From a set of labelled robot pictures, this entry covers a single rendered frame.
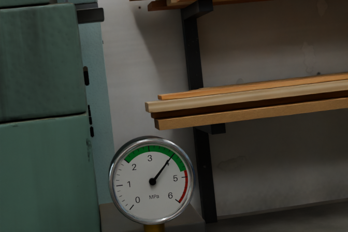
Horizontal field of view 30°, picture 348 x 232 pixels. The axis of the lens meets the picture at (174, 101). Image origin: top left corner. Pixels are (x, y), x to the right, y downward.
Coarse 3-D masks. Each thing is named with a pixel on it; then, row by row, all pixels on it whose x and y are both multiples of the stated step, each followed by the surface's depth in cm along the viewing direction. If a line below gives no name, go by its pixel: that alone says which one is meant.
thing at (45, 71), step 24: (0, 24) 51; (24, 24) 51; (48, 24) 51; (72, 24) 51; (0, 48) 51; (24, 48) 51; (48, 48) 51; (72, 48) 52; (0, 72) 51; (24, 72) 51; (48, 72) 51; (72, 72) 52; (0, 96) 51; (24, 96) 51; (48, 96) 51; (72, 96) 52; (0, 120) 51
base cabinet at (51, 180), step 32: (0, 128) 51; (32, 128) 51; (64, 128) 52; (0, 160) 51; (32, 160) 51; (64, 160) 52; (0, 192) 51; (32, 192) 52; (64, 192) 52; (96, 192) 53; (0, 224) 51; (32, 224) 52; (64, 224) 52; (96, 224) 52
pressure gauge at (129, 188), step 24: (144, 144) 46; (168, 144) 46; (120, 168) 46; (144, 168) 46; (168, 168) 47; (192, 168) 47; (120, 192) 46; (144, 192) 46; (168, 192) 47; (192, 192) 47; (144, 216) 47; (168, 216) 47
